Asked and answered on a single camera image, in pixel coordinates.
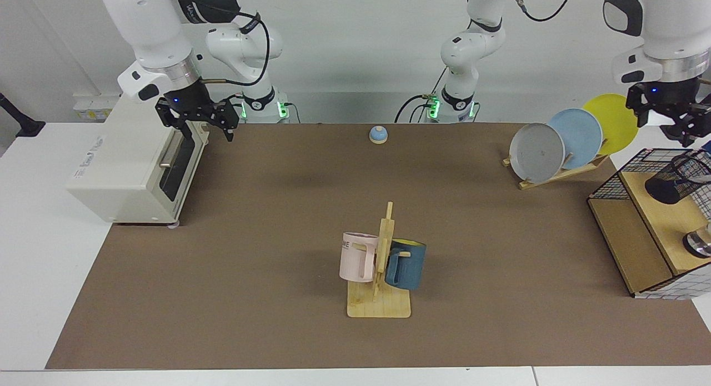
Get pale toaster oven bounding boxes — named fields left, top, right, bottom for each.
left=66, top=92, right=210, bottom=227

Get black base cable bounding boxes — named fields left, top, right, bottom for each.
left=394, top=67, right=448, bottom=124
left=221, top=93, right=301, bottom=124

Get black mesh pen holder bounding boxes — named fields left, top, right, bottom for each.
left=644, top=152, right=711, bottom=205

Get wooden plate rack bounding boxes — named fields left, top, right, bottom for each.
left=503, top=154, right=610, bottom=191

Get grey plate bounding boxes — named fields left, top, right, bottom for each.
left=509, top=123, right=566, bottom=184

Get wooden cup stand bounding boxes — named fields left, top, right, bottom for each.
left=347, top=202, right=412, bottom=319

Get dark blue cup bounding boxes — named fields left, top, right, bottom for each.
left=384, top=239, right=427, bottom=291

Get brown table cloth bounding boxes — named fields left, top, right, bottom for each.
left=46, top=123, right=711, bottom=370

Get light blue plate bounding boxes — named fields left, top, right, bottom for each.
left=547, top=108, right=603, bottom=170

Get white wall socket strip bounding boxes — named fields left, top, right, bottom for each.
left=73, top=95, right=120, bottom=122

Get wire basket with wooden floor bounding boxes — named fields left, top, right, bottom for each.
left=588, top=148, right=711, bottom=300

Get pink cup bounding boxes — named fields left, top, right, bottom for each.
left=339, top=232, right=380, bottom=283

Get black camera stand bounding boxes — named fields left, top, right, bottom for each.
left=0, top=93, right=46, bottom=138

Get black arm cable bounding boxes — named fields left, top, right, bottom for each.
left=175, top=0, right=271, bottom=87
left=511, top=0, right=578, bottom=22

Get yellow plate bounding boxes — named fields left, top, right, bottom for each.
left=582, top=93, right=640, bottom=156

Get glass lid with metal rim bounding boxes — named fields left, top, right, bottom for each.
left=683, top=222, right=711, bottom=259

